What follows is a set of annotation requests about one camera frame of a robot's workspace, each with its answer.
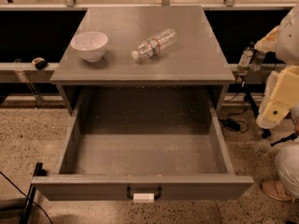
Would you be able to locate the white ceramic bowl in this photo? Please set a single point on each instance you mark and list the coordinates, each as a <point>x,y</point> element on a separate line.
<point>90,46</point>

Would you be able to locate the grey cabinet with top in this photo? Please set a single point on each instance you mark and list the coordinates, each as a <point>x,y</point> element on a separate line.
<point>195,59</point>

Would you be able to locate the black power adapter with cable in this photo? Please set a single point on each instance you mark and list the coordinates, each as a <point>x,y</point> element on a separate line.
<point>233,122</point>

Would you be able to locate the open grey top drawer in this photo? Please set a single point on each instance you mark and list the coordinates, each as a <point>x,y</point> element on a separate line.
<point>143,139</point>

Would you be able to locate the person's leg in white trousers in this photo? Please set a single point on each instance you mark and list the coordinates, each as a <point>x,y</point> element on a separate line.
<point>287,166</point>

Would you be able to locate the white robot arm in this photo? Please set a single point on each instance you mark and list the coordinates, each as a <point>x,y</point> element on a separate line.
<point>281,93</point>

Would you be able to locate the black handheld tool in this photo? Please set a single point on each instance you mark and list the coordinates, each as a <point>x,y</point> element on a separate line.
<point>292,137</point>

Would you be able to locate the black drawer handle white grip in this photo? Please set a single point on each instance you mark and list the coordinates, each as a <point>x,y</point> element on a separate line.
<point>144,197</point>

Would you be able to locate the clear plastic water bottle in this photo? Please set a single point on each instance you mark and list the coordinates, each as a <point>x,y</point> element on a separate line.
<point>153,45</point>

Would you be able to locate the black tripod stand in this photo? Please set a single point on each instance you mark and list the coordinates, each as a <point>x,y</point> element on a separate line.
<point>248,98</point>

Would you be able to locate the black stand at left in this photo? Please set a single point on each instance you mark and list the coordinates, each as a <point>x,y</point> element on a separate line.
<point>29,200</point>

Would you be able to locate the small black yellow object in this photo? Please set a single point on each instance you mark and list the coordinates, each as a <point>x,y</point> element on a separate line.
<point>39,63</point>

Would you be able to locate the person's tan shoe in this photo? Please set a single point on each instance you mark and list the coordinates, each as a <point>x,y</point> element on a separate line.
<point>276,190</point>

